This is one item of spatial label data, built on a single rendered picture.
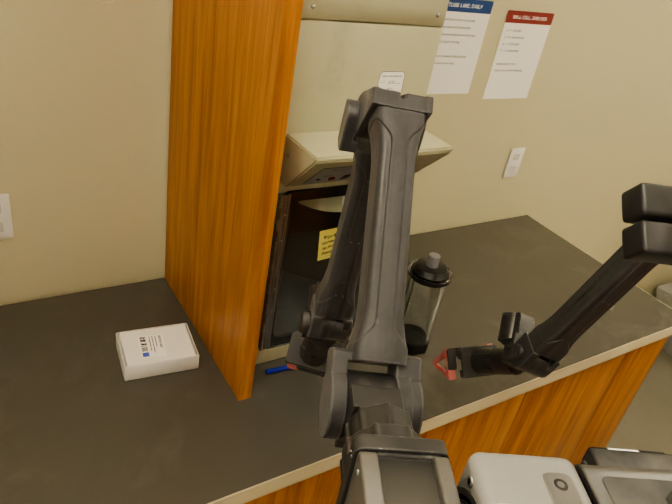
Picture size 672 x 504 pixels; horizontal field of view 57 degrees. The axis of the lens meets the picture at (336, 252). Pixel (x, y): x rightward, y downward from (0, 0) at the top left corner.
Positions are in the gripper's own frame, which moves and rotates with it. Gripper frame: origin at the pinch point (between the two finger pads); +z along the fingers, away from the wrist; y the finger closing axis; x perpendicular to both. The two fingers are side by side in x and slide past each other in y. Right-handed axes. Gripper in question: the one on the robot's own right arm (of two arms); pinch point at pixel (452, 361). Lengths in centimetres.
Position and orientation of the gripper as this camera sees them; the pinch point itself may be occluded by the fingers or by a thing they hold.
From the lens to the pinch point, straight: 146.5
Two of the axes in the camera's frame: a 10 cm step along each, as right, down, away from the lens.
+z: -5.0, 1.6, 8.5
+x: 0.8, 9.9, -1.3
